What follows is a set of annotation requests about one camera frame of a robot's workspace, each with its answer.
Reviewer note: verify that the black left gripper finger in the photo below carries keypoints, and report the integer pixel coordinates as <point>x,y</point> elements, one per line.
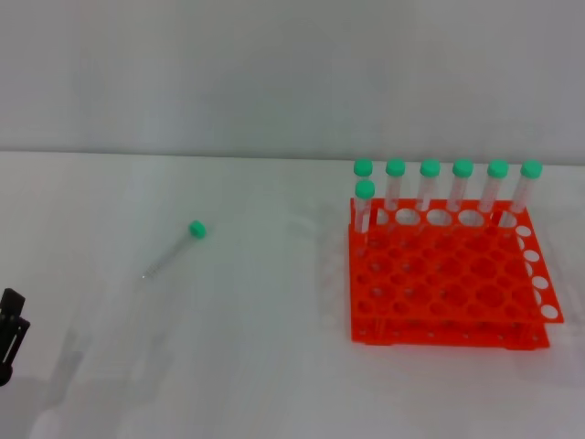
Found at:
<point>11,329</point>

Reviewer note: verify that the green capped clear test tube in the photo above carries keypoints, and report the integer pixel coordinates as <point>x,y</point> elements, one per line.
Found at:
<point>364,188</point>
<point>462,167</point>
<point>197,229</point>
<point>395,167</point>
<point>363,167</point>
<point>430,167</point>
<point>531,169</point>
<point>497,168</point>

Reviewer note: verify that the orange plastic test tube rack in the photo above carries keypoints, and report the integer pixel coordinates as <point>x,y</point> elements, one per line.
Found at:
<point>457,283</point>

